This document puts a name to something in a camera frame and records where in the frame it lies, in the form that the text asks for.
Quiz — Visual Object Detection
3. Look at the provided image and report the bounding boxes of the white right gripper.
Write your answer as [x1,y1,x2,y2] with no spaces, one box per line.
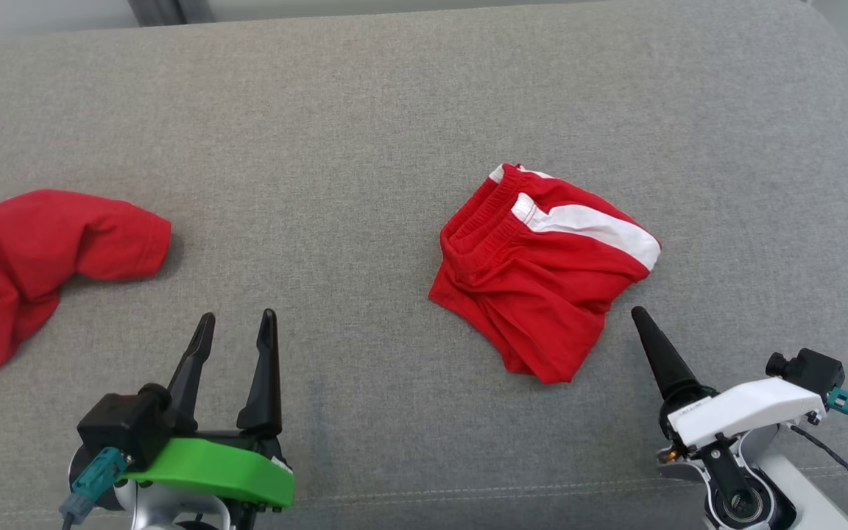
[631,307,827,462]

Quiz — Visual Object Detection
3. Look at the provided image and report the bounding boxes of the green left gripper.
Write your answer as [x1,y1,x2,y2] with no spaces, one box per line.
[124,308,297,530]

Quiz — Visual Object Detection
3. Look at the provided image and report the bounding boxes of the red shorts with white stripe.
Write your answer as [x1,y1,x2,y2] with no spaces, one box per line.
[428,163,663,386]

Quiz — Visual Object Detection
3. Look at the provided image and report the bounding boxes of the red Bulls 23 jersey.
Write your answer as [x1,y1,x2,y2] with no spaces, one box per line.
[0,189,173,397]

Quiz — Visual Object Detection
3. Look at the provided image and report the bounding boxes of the grey fabric sofa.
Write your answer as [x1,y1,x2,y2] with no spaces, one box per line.
[0,0,848,530]

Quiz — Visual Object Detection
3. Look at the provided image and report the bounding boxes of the teal left camera connector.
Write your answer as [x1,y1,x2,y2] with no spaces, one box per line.
[59,446,131,525]

